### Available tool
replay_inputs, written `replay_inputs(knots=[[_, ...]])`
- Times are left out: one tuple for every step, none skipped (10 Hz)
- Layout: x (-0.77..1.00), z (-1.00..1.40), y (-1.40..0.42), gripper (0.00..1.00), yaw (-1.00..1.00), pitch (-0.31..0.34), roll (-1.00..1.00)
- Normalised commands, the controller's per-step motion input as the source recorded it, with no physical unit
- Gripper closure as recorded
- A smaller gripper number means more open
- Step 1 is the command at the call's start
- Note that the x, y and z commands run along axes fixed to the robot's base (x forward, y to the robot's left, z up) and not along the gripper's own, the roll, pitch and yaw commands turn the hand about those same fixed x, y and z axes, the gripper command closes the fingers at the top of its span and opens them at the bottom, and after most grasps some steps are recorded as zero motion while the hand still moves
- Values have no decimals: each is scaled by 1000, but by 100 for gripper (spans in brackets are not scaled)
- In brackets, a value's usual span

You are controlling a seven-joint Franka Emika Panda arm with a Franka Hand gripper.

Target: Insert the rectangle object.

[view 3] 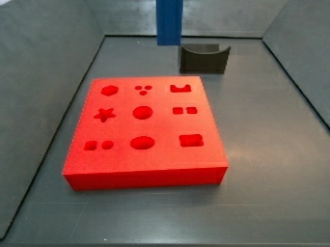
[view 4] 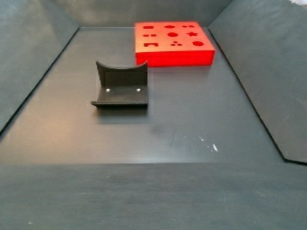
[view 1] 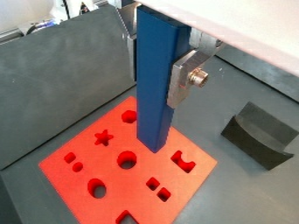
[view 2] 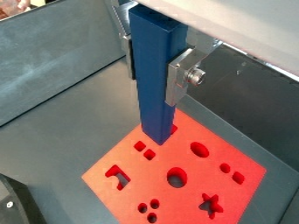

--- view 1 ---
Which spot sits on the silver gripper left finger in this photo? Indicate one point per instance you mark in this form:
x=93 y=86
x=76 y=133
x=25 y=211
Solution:
x=128 y=13

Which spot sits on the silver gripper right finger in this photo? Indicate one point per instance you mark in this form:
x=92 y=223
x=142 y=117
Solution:
x=188 y=68

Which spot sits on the blue rectangular block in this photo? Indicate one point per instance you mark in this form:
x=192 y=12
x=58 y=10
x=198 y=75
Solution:
x=162 y=43

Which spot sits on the large dark grey panel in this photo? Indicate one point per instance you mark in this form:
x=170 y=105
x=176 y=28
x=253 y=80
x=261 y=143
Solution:
x=60 y=73

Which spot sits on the black curved foam holder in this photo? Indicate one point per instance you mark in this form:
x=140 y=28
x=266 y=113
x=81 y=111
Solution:
x=261 y=135

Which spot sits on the red shape sorting board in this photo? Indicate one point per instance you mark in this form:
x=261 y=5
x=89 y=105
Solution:
x=109 y=177

